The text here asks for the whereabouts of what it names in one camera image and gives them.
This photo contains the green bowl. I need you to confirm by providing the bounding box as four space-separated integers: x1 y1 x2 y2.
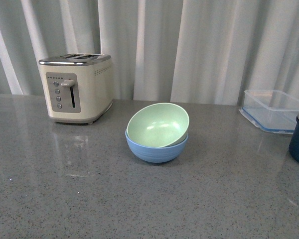
127 103 190 147

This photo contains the cream toaster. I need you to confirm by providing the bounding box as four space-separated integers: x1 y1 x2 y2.
38 53 114 124

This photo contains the clear plastic food container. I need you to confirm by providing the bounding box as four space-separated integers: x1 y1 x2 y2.
239 90 299 134

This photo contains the white curtain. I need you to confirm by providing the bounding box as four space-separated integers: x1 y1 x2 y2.
0 0 299 105

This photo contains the blue bowl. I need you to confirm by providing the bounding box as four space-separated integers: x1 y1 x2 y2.
125 131 189 163

